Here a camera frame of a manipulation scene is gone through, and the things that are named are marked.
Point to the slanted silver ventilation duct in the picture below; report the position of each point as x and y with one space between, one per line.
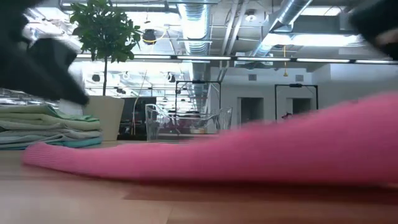
289 12

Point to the green microfiber towel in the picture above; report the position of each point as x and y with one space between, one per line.
31 113

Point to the green leafy plant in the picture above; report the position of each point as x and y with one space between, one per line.
105 31

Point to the black metal stand frame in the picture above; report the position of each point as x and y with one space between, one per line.
295 85

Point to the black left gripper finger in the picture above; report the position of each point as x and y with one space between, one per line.
73 93

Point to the long ceiling light strip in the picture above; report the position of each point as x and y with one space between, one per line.
264 59

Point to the grey waffle-weave towel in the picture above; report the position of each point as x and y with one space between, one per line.
37 126

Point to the small yellow hanging item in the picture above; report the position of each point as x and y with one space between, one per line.
285 74

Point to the black ceiling-mounted device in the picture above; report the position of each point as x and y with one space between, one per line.
149 36

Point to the white plant pot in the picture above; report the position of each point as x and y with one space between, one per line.
105 118

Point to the turquoise terry towel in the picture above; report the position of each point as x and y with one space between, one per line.
84 143

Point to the clear plastic bin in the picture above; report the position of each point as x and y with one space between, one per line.
189 124

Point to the pink towel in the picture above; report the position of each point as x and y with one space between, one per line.
217 155

